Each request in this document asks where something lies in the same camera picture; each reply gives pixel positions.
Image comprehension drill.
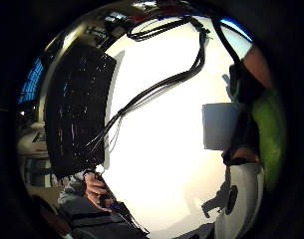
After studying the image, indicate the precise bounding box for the black handheld device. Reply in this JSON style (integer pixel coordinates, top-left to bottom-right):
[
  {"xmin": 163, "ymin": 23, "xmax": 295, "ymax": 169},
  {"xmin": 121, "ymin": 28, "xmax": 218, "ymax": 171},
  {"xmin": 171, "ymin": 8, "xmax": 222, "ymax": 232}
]
[{"xmin": 95, "ymin": 172, "xmax": 127, "ymax": 215}]

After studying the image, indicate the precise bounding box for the green round fruit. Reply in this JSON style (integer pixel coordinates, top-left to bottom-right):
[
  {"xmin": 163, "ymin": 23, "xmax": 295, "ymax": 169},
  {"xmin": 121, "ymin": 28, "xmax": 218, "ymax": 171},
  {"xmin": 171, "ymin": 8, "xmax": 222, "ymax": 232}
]
[{"xmin": 250, "ymin": 88, "xmax": 287, "ymax": 193}]

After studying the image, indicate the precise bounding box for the person's dark clothing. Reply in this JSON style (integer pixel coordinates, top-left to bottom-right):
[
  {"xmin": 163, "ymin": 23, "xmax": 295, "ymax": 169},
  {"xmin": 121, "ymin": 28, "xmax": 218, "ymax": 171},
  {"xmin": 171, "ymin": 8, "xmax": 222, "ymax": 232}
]
[{"xmin": 58, "ymin": 195, "xmax": 150, "ymax": 239}]

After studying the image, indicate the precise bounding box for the white box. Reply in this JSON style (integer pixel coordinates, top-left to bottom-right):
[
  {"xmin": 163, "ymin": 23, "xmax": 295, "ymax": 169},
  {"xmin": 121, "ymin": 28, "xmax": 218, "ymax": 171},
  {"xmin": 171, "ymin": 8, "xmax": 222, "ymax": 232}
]
[{"xmin": 201, "ymin": 102, "xmax": 241, "ymax": 151}]

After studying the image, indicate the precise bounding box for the blue window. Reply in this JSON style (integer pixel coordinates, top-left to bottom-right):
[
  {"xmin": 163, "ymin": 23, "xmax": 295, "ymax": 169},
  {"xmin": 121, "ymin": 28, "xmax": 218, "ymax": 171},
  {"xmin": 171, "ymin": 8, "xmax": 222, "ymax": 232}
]
[{"xmin": 17, "ymin": 57, "xmax": 46, "ymax": 105}]

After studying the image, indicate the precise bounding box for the black cable bundle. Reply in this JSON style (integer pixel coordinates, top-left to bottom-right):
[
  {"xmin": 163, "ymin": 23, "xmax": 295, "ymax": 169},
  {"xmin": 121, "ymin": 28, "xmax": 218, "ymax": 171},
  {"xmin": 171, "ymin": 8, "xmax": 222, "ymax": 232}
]
[{"xmin": 81, "ymin": 16, "xmax": 211, "ymax": 157}]

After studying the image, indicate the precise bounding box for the black looped cable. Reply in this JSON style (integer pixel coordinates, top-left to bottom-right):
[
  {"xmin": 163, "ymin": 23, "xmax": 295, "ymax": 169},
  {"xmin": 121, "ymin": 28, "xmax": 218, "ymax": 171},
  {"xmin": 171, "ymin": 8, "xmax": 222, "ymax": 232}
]
[{"xmin": 126, "ymin": 15, "xmax": 193, "ymax": 43}]

